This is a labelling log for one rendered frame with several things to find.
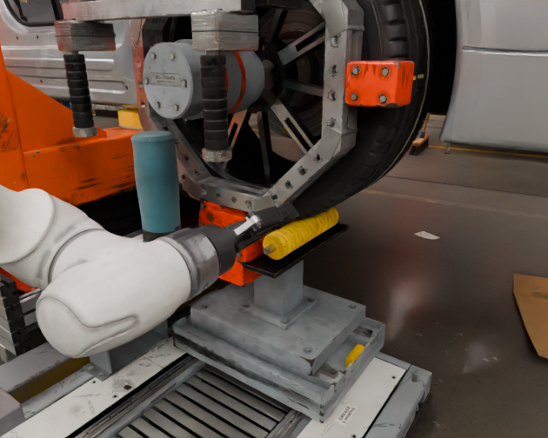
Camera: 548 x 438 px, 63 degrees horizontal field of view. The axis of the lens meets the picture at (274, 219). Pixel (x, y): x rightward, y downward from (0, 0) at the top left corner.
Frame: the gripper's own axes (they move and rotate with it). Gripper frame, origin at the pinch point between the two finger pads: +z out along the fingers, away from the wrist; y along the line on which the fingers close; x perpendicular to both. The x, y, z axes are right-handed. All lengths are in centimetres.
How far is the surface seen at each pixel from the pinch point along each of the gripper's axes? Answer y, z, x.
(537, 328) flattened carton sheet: -16, 98, -72
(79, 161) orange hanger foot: -45, 2, 46
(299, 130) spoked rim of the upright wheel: 1.6, 19.8, 14.4
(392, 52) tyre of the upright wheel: 26.3, 17.6, 11.3
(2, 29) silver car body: -78, 28, 128
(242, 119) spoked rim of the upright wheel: -8.6, 19.8, 26.2
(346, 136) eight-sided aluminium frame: 13.4, 11.2, 4.9
